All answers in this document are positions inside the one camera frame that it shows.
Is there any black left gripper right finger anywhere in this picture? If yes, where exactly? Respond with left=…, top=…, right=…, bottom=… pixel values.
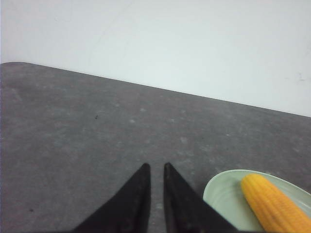
left=163, top=163, right=238, bottom=233

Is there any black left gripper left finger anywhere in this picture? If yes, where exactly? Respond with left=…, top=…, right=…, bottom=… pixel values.
left=72, top=163, right=151, bottom=233

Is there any yellow corn cob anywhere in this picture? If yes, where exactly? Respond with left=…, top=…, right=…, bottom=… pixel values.
left=241, top=174, right=311, bottom=233

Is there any green oval plate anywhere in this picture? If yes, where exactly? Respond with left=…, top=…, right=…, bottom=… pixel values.
left=203, top=169, right=311, bottom=232

